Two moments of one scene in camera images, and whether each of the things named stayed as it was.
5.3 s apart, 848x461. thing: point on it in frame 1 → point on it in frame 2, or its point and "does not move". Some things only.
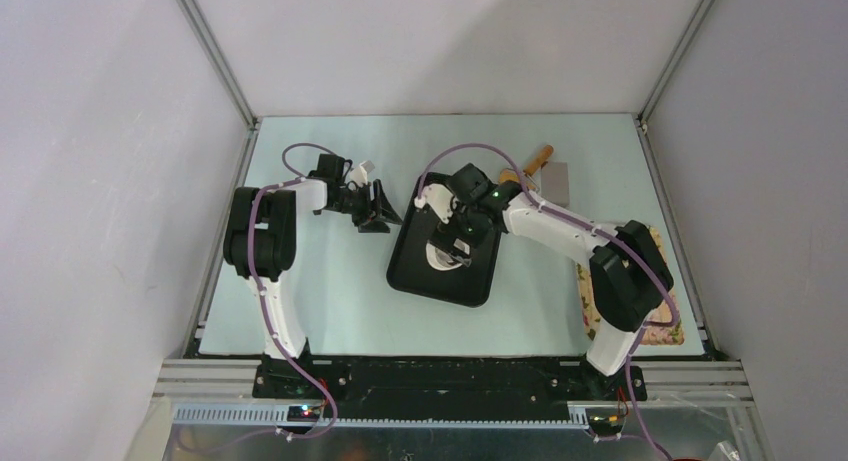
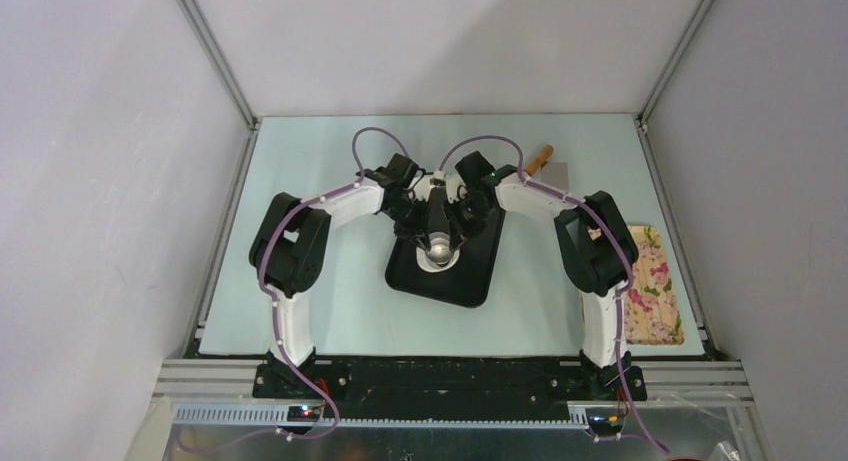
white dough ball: (443, 257) does not move
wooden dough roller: (508, 175) does not move
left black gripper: (375, 212) → (419, 231)
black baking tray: (410, 268) does not move
